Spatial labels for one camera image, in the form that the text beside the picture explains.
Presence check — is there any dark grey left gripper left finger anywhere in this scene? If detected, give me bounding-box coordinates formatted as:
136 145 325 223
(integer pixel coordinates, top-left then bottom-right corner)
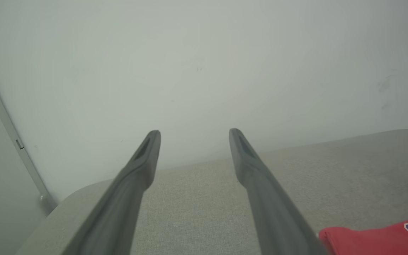
62 130 162 255

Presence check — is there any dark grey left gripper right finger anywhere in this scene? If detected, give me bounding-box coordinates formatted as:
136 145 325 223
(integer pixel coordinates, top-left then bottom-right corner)
229 128 333 255

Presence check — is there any red and white jersey garment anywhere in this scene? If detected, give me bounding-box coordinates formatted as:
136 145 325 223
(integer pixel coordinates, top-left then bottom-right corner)
318 214 408 255

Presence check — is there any grey fabric sofa cushion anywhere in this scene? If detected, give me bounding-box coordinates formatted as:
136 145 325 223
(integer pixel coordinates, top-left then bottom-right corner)
15 129 408 255

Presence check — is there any grey wall trim strip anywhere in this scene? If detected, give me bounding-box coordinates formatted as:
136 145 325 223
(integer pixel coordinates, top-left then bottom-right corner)
0 50 58 215

